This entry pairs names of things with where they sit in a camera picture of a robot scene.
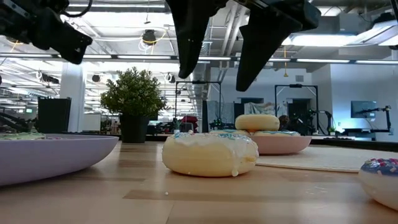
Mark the pink plate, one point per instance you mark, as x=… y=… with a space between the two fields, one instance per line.
x=280 y=146

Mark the ceiling light strip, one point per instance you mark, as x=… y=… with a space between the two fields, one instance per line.
x=140 y=57

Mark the yellow hanging pendant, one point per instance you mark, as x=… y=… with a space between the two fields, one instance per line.
x=285 y=74

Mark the white iced donut blue drizzle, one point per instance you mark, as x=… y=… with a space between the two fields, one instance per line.
x=202 y=158

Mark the black ceiling device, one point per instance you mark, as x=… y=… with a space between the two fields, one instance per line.
x=149 y=37

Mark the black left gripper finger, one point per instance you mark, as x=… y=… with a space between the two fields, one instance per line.
x=75 y=57
x=65 y=37

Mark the black boom stand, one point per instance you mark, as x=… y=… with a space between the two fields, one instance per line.
x=387 y=119

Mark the small purple sprinkled donut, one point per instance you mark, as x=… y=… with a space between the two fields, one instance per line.
x=382 y=186

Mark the grey draped cloth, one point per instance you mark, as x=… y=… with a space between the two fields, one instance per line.
x=264 y=108

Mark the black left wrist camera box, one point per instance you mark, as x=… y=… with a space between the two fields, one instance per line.
x=45 y=6

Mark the dark wall monitor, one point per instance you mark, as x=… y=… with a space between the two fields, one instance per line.
x=363 y=109

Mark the plain cream large donut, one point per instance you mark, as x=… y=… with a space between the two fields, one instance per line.
x=256 y=123

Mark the green leafy plant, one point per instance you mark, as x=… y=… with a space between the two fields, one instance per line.
x=133 y=93

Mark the black metal rig frame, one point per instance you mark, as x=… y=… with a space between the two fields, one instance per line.
x=295 y=85
x=199 y=82

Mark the small green iced donut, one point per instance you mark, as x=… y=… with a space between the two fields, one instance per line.
x=21 y=136

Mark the black plant pot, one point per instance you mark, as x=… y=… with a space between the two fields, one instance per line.
x=133 y=129

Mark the red object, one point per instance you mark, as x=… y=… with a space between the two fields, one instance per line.
x=189 y=123

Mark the person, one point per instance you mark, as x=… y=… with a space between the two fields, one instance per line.
x=284 y=122

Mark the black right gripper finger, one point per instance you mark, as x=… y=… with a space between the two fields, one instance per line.
x=258 y=46
x=192 y=31

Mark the black idle robot arm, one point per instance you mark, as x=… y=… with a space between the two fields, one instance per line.
x=219 y=124

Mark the lavender plate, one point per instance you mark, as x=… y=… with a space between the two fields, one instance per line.
x=46 y=158

